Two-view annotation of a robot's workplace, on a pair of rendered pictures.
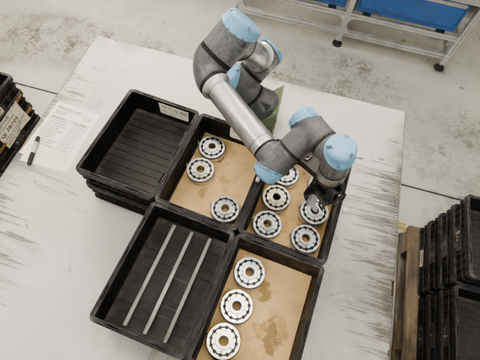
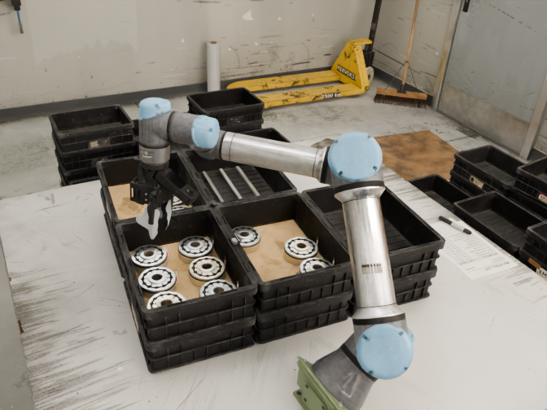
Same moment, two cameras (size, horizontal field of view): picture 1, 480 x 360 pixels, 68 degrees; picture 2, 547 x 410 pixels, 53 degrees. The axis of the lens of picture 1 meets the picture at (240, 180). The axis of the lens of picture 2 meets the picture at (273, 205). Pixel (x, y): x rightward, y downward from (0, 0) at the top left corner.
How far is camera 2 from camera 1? 1.80 m
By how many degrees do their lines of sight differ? 80
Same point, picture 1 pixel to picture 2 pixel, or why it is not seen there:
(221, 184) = (272, 258)
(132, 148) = not seen: hidden behind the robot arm
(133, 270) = (266, 186)
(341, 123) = not seen: outside the picture
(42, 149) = (452, 231)
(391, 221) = (45, 395)
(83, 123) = (468, 264)
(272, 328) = (133, 207)
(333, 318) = (80, 273)
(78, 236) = not seen: hidden behind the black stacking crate
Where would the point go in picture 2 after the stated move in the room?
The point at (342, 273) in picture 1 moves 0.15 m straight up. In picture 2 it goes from (89, 307) to (82, 268)
